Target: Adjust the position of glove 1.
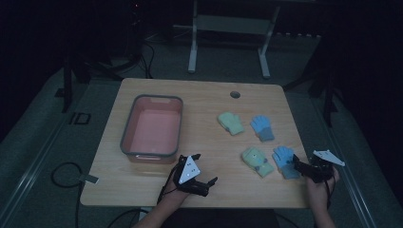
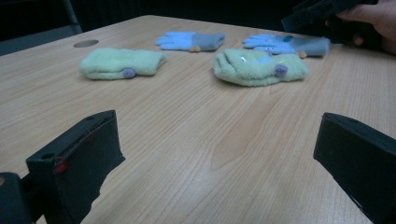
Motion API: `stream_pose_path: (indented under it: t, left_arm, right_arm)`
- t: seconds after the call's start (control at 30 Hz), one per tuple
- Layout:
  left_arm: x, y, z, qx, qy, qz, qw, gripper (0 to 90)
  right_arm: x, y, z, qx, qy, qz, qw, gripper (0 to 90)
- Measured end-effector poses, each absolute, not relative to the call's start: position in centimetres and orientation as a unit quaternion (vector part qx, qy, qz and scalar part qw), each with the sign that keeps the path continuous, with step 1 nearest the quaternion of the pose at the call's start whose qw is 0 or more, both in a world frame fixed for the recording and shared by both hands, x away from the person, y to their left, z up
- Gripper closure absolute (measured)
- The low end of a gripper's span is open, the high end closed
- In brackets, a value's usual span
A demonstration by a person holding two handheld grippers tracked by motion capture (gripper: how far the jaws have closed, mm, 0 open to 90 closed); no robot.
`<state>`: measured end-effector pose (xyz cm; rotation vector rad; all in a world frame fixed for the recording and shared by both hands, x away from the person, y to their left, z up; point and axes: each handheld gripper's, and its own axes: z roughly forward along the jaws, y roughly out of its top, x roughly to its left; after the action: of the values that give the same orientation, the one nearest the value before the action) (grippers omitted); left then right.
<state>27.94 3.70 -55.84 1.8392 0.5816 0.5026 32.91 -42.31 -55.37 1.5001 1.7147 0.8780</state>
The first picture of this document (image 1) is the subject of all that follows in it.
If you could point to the person's dark clothing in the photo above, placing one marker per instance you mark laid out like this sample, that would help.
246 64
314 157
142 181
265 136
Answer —
221 218

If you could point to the person's right hand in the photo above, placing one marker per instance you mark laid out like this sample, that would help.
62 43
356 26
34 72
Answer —
318 190

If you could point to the pink bin with grey rim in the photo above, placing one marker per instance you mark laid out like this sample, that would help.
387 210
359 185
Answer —
153 128

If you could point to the green knit glove with print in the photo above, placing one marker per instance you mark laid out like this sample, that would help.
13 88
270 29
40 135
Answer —
257 161

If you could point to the plain blue knit glove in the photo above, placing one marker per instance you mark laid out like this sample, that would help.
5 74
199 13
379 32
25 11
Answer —
262 126

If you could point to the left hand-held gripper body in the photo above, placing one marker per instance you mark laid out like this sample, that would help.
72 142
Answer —
189 169

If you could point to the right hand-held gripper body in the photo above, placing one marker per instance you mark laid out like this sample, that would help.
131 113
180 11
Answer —
320 164

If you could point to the black stand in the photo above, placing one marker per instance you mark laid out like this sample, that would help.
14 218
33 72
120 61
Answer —
68 79
328 95

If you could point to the white metal desk frame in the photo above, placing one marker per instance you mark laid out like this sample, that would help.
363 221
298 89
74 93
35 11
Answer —
229 25

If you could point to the blue knit glove with print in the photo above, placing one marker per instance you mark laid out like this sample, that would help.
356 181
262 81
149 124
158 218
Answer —
285 160

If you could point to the person's left hand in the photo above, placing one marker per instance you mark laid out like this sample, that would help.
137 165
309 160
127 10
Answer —
176 193

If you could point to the plain green knit glove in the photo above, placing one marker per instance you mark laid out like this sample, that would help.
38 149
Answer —
230 123

